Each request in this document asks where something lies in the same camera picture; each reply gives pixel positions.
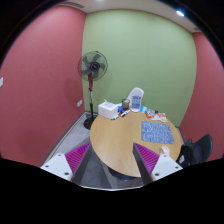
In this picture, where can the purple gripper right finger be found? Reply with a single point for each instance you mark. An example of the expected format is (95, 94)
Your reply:
(153, 166)

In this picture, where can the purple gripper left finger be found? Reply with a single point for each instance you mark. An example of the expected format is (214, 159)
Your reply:
(65, 165)

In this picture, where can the blue patterned mouse pad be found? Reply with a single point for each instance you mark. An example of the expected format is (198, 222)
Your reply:
(156, 133)

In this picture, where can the round wooden table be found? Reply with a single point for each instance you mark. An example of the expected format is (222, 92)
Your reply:
(112, 141)

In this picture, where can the black office chair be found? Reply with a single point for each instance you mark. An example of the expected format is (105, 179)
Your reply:
(193, 153)

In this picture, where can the orange snack packet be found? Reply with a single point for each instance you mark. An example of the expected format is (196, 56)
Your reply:
(160, 117)

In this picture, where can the red snack packet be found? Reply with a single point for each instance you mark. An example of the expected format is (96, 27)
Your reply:
(150, 113)

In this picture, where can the blue small packet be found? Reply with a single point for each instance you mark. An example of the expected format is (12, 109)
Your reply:
(143, 109)

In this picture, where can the black marker pen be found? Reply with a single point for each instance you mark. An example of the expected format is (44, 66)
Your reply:
(124, 113)

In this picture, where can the dark glass jar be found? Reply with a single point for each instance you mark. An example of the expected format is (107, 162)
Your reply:
(125, 103)

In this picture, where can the white tissue box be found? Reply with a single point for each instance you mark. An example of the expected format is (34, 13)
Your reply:
(107, 110)

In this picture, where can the white jug with label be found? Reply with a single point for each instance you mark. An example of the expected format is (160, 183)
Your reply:
(135, 98)

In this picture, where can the red standing fan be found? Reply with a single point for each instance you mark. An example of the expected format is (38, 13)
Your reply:
(92, 66)

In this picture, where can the round ceiling light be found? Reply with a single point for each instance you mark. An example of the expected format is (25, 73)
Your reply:
(180, 13)

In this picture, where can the white wall socket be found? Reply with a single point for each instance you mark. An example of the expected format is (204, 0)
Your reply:
(79, 103)

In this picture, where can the white light switch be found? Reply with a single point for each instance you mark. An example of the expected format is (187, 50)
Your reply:
(1, 82)

